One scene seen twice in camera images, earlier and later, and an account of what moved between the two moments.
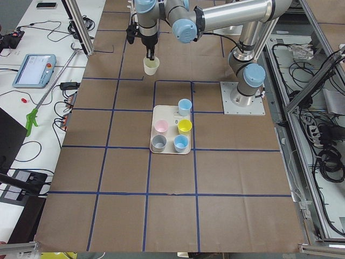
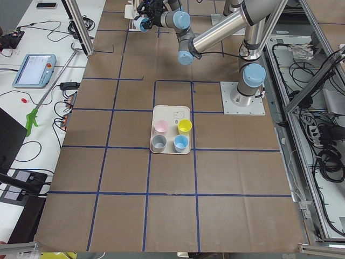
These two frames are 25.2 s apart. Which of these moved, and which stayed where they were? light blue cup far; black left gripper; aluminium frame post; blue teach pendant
Moved: black left gripper
Stayed: blue teach pendant; light blue cup far; aluminium frame post
